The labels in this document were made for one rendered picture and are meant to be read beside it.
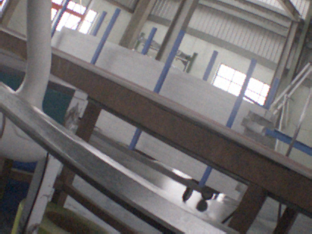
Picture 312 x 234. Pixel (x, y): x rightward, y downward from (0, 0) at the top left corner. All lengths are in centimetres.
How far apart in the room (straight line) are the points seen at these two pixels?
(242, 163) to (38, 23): 70
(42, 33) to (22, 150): 24
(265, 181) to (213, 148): 21
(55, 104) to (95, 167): 101
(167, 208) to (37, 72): 62
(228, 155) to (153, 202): 95
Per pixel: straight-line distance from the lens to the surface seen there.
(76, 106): 161
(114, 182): 54
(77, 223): 220
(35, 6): 101
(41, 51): 105
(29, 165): 237
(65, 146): 61
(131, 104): 168
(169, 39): 957
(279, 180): 137
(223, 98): 456
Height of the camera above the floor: 86
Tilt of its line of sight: 4 degrees down
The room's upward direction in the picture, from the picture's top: 24 degrees clockwise
